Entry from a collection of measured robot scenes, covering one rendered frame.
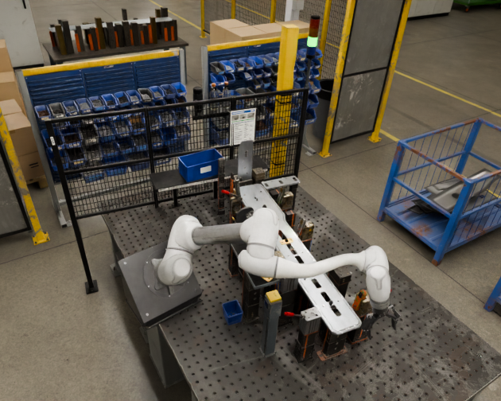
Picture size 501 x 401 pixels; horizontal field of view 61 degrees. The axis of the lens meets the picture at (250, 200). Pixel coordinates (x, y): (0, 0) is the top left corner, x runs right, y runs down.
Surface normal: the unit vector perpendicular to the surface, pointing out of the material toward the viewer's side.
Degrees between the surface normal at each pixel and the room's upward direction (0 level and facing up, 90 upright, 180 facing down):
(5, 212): 89
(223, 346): 0
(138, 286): 45
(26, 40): 90
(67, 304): 0
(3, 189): 94
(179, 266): 50
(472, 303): 0
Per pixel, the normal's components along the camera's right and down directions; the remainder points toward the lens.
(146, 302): 0.46, -0.23
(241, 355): 0.04, -0.80
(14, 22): 0.52, 0.52
